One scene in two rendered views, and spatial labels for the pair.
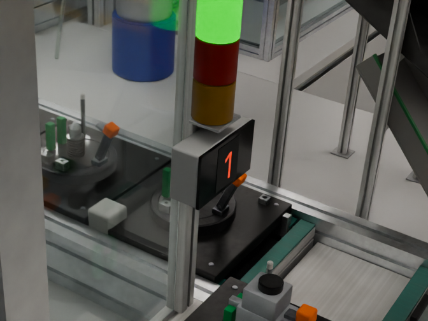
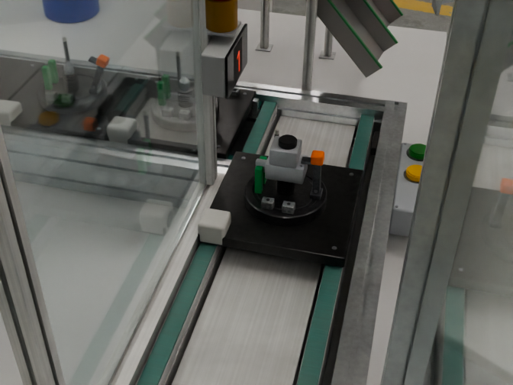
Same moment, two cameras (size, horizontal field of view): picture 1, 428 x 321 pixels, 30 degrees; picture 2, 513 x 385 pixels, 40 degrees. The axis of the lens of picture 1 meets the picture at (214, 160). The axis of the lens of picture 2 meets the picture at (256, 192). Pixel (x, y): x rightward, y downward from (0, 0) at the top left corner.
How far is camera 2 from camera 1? 0.29 m
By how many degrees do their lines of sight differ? 16
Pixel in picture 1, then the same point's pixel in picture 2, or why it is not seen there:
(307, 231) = (272, 108)
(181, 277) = (210, 156)
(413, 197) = (329, 69)
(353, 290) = (319, 143)
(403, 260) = (348, 113)
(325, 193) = (264, 81)
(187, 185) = (217, 82)
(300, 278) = not seen: hidden behind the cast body
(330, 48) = not seen: outside the picture
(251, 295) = (276, 153)
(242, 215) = (224, 106)
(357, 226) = (308, 96)
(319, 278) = not seen: hidden behind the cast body
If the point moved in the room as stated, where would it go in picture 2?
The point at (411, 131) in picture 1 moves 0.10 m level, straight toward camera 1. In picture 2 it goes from (335, 15) to (340, 37)
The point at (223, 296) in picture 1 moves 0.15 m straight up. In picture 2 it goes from (238, 166) to (237, 94)
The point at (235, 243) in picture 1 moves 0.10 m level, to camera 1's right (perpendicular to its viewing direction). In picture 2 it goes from (228, 127) to (277, 120)
